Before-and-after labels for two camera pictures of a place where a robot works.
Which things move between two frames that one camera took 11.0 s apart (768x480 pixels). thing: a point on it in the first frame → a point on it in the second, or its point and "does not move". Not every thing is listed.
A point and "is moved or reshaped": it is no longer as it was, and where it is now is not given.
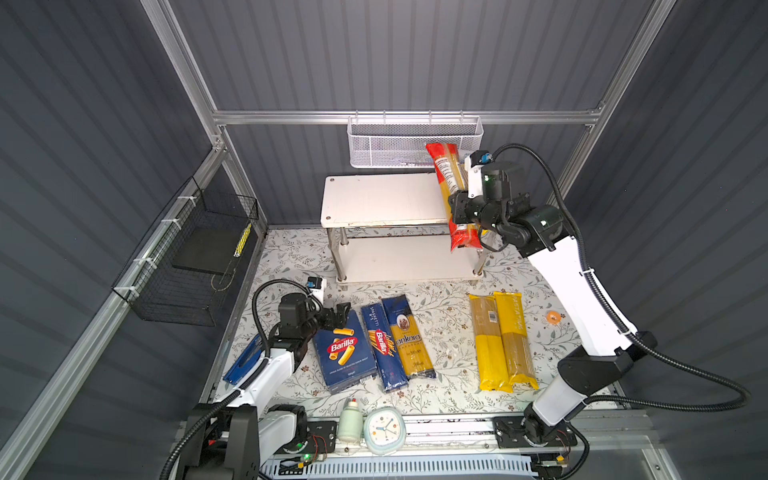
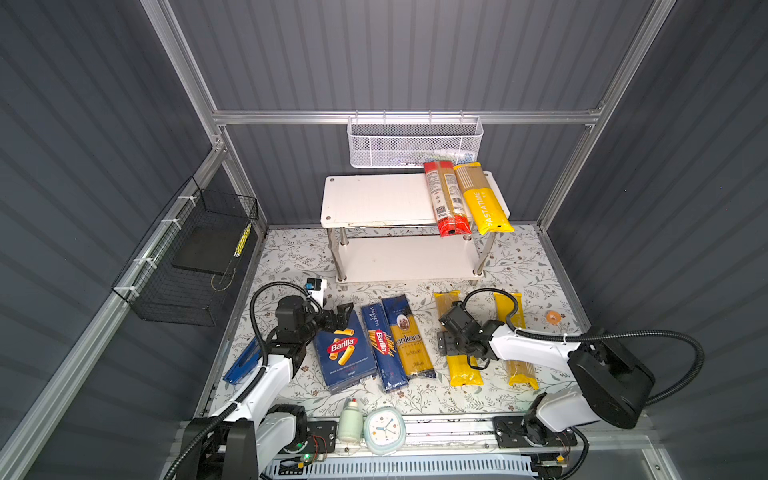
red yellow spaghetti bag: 449,168 is moved or reshaped
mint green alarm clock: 384,431 does not move
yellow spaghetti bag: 519,361 does not move
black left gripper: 338,314 does not move
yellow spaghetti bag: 491,360 → 463,370
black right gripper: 456,204 → 444,343
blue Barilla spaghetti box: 383,349 does not move
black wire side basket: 183,271 does not move
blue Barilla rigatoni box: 344,355 does not move
